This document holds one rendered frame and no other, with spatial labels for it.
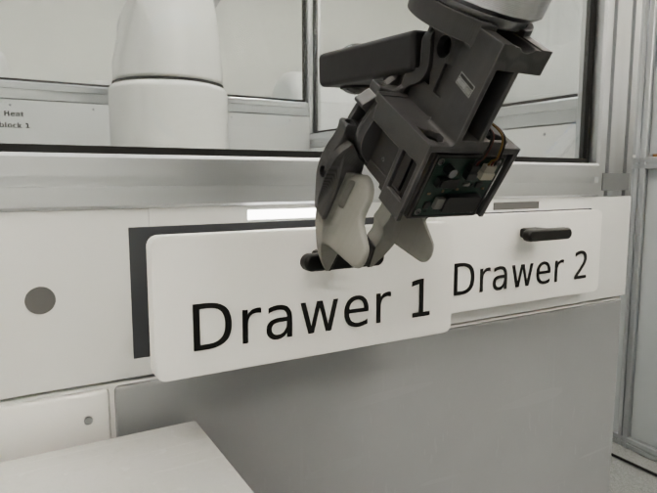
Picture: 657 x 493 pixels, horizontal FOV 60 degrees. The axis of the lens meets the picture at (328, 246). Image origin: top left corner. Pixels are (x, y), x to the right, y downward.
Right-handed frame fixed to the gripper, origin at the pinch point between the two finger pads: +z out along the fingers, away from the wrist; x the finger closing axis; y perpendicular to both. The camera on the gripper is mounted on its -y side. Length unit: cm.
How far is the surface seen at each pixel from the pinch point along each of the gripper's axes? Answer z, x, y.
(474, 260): 8.7, 23.1, -5.6
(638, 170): 39, 168, -70
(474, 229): 5.8, 22.9, -7.7
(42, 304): 10.1, -21.3, -6.8
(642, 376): 95, 169, -24
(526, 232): 4.3, 28.0, -5.0
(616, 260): 12, 52, -6
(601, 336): 21, 50, 1
